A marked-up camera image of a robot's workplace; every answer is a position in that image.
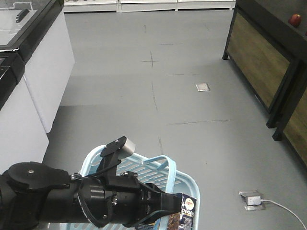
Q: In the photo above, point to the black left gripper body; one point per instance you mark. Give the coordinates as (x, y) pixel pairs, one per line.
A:
(115, 200)

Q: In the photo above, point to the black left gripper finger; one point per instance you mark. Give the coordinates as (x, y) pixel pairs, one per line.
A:
(151, 217)
(158, 201)

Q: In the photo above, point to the light blue plastic basket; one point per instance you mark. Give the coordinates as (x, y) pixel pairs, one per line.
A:
(160, 170)

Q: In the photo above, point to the blue Chocofello cookie box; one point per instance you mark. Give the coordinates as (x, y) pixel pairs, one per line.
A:
(182, 220)

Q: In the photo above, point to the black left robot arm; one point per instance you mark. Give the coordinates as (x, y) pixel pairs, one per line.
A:
(32, 194)

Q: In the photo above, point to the open floor socket box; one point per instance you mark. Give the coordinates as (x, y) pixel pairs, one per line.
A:
(245, 194)

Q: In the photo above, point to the white power adapter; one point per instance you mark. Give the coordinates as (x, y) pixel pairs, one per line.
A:
(253, 200)

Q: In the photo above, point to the white chest freezer near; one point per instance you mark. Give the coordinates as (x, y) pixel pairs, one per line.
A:
(22, 136)

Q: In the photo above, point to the white chest freezer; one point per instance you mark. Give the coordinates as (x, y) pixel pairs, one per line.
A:
(22, 136)
(36, 32)

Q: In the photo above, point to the silver floor plate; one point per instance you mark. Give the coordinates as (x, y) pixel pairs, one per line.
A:
(202, 87)

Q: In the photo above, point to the black wooden produce stand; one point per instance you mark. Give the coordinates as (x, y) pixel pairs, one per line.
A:
(269, 52)

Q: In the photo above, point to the white chest freezer far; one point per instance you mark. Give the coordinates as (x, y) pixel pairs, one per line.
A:
(36, 32)

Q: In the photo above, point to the white store shelving unit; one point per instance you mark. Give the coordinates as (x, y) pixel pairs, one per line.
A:
(144, 5)

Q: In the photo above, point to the red apple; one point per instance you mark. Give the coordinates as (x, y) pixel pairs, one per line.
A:
(295, 20)

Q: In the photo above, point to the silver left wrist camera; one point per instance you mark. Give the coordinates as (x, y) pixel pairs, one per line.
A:
(119, 148)

